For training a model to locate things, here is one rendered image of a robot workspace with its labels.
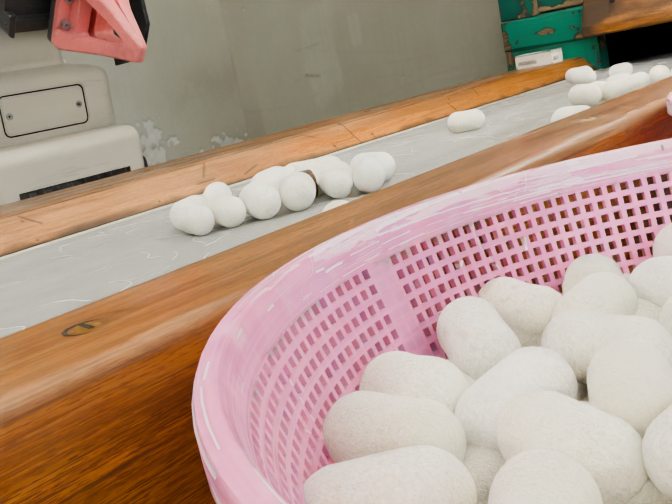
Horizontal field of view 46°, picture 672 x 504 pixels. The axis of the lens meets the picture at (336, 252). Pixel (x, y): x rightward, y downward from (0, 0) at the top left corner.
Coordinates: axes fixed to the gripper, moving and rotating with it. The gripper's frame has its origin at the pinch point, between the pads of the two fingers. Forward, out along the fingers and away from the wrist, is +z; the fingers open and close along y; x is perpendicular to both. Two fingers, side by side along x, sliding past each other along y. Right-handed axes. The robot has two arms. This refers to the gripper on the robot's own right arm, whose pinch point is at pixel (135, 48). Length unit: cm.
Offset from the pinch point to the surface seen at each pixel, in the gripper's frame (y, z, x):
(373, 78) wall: 172, -82, 83
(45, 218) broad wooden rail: -8.7, 4.3, 9.9
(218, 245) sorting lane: -10.2, 20.7, -2.1
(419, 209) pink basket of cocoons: -16.2, 32.3, -15.8
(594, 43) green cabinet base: 84, 4, 8
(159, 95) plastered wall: 139, -141, 122
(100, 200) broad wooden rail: -4.0, 4.1, 9.9
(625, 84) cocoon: 35.9, 22.8, -5.2
